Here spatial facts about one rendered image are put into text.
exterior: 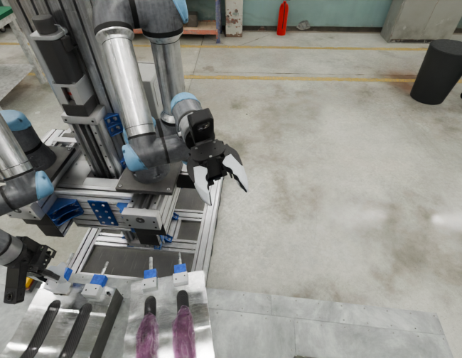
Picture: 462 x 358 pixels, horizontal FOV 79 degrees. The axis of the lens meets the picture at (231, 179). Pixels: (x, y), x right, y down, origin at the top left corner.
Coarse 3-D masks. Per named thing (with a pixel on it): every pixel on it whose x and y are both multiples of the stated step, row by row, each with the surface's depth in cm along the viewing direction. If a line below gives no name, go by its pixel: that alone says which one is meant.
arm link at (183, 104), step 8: (176, 96) 71; (184, 96) 70; (192, 96) 71; (176, 104) 69; (184, 104) 67; (192, 104) 67; (200, 104) 73; (176, 112) 68; (184, 112) 66; (176, 120) 68; (176, 128) 72
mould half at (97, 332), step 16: (80, 288) 95; (112, 288) 95; (32, 304) 91; (48, 304) 91; (64, 304) 91; (80, 304) 91; (96, 304) 91; (112, 304) 94; (32, 320) 88; (64, 320) 88; (96, 320) 88; (112, 320) 94; (16, 336) 85; (32, 336) 85; (48, 336) 85; (64, 336) 85; (96, 336) 85; (16, 352) 82; (48, 352) 82; (80, 352) 82; (96, 352) 85
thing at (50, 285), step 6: (66, 264) 96; (66, 270) 93; (66, 276) 93; (48, 282) 90; (54, 282) 90; (66, 282) 93; (48, 288) 89; (54, 288) 89; (60, 288) 90; (66, 288) 93
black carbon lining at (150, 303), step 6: (180, 294) 97; (186, 294) 97; (150, 300) 96; (180, 300) 96; (186, 300) 96; (144, 306) 94; (150, 306) 95; (180, 306) 94; (144, 312) 93; (150, 312) 93
